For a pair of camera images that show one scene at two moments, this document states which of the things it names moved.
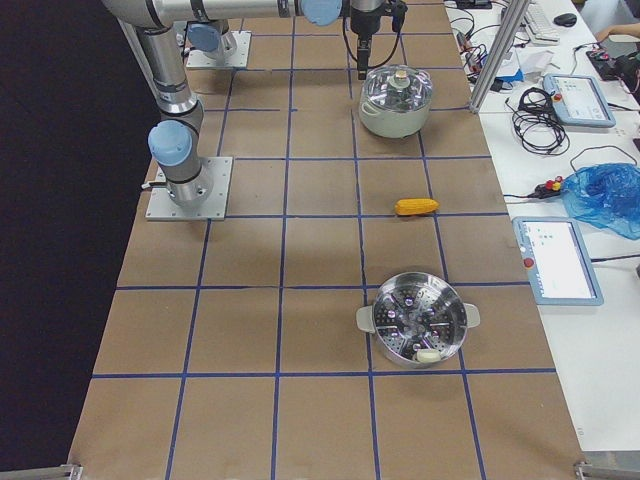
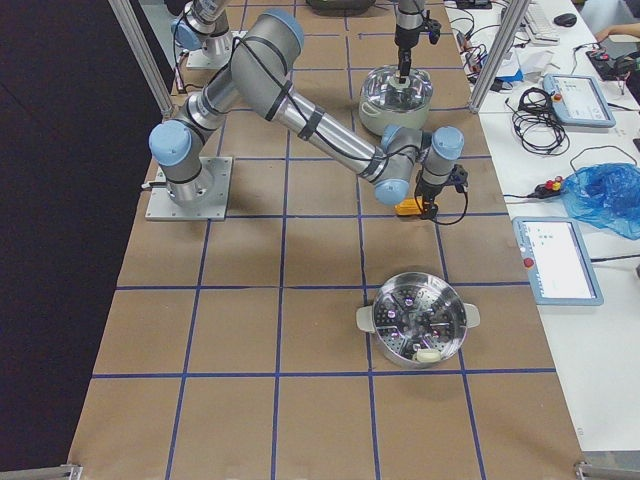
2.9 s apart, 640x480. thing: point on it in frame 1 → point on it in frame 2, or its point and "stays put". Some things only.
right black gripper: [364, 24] → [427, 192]
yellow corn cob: [415, 206] stays put
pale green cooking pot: [393, 124] stays put
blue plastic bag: [607, 194] stays put
